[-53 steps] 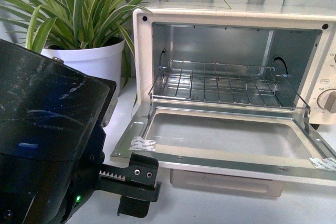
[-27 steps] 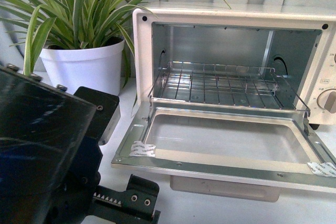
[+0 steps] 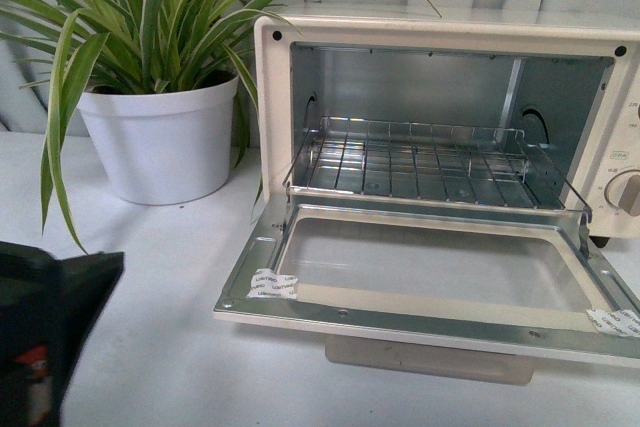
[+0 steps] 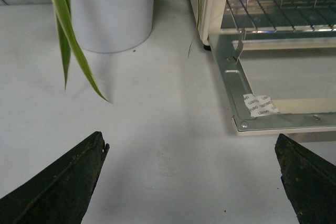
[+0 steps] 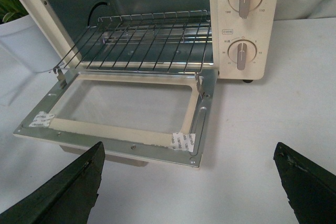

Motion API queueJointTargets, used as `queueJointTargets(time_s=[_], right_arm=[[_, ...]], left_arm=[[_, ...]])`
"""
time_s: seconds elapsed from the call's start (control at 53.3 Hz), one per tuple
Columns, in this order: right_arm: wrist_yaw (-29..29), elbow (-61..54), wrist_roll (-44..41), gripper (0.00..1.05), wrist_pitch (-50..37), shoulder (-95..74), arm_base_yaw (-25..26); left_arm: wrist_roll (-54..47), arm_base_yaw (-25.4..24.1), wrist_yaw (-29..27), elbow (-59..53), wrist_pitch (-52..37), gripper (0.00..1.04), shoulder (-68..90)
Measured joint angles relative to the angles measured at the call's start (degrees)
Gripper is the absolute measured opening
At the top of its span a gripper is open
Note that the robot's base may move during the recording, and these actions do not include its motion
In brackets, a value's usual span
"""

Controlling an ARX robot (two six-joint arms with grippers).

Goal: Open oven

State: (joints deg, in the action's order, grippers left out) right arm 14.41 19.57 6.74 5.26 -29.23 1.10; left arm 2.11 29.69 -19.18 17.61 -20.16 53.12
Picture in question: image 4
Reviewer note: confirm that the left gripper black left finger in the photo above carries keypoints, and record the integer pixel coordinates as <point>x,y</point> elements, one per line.
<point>61,192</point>

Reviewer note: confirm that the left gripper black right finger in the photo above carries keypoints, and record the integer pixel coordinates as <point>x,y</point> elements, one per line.
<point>308,180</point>

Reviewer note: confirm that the oven door with glass window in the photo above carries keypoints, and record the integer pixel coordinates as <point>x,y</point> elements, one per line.
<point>296,69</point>

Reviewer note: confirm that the cream Toshiba toaster oven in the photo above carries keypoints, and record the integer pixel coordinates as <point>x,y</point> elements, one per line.
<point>208,15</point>

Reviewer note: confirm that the white printed tape piece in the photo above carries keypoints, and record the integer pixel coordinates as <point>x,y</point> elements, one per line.
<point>260,105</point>

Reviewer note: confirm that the white plant pot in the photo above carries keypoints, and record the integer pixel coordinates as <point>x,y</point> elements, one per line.
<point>107,26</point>

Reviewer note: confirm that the green striped plant leaves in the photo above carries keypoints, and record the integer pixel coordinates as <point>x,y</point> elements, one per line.
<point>69,47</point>

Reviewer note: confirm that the wire oven rack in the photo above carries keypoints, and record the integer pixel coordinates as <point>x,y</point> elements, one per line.
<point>268,16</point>

